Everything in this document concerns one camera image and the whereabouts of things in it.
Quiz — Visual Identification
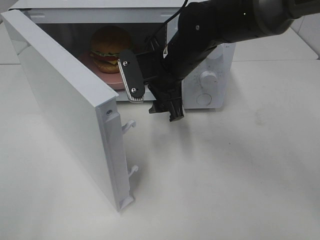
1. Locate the lower white timer knob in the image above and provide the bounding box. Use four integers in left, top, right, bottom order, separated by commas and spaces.
199, 70, 217, 89

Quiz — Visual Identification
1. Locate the upper white power knob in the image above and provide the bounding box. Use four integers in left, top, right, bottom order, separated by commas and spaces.
206, 49, 223, 68

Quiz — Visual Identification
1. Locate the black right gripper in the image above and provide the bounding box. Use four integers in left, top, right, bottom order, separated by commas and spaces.
136, 49, 184, 122

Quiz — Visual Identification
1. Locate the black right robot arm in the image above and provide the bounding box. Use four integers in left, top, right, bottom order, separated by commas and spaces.
137, 0, 320, 121

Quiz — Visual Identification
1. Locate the white microwave door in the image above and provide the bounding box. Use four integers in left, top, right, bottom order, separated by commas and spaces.
2, 10, 138, 211

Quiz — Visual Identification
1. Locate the pink round plate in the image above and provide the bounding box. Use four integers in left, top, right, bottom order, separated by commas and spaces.
78, 51, 125, 91

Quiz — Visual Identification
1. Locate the toy hamburger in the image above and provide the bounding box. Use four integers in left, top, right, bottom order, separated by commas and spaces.
89, 25, 133, 74

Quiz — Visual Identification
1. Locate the round white door button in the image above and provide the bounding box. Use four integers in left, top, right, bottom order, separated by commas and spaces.
196, 93, 212, 106

